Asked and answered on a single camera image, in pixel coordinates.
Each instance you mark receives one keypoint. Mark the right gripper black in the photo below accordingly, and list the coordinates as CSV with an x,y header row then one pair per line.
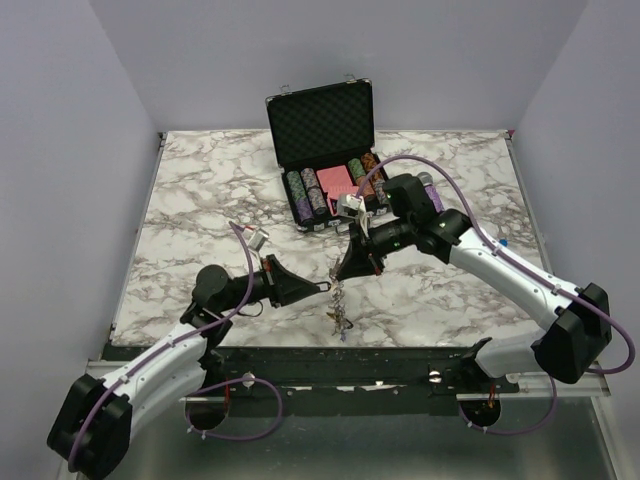
x,y
357,260

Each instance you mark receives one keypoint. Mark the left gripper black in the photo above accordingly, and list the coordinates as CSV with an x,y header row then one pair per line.
x,y
288,282

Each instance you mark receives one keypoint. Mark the key with black tag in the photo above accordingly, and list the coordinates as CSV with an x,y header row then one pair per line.
x,y
324,286

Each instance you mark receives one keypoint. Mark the silver disc keyring holder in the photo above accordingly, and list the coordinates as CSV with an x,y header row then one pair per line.
x,y
337,310

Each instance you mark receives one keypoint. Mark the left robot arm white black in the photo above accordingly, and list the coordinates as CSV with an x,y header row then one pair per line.
x,y
100,416

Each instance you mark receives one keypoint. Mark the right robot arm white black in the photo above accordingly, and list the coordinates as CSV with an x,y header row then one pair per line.
x,y
571,333

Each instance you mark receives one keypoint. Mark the pink playing card deck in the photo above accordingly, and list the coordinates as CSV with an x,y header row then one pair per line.
x,y
334,182

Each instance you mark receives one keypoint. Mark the purple glitter toy microphone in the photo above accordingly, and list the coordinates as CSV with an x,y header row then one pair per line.
x,y
429,186

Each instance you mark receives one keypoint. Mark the black poker chip case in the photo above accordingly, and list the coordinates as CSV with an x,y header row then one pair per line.
x,y
319,128

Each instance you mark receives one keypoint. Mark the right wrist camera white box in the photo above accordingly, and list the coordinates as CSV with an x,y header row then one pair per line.
x,y
353,207

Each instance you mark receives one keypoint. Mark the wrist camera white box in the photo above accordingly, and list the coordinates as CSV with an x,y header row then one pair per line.
x,y
255,238
353,207

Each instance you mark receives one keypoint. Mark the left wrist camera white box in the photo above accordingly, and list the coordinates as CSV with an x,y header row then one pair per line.
x,y
255,238

